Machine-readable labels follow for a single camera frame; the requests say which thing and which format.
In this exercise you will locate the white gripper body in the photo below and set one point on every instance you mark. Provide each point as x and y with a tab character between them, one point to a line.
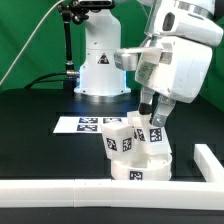
175	57

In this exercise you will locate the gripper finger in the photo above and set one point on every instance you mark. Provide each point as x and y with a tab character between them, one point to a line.
162	106
145	104

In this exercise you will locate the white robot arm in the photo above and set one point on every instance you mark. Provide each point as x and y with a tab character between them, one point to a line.
99	74

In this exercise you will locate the white paper marker sheet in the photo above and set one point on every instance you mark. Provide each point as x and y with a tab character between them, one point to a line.
84	124

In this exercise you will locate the white L-shaped fence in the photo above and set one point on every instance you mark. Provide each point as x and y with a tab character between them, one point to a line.
206	195

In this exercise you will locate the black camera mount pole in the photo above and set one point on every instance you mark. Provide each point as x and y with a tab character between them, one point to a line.
73	12

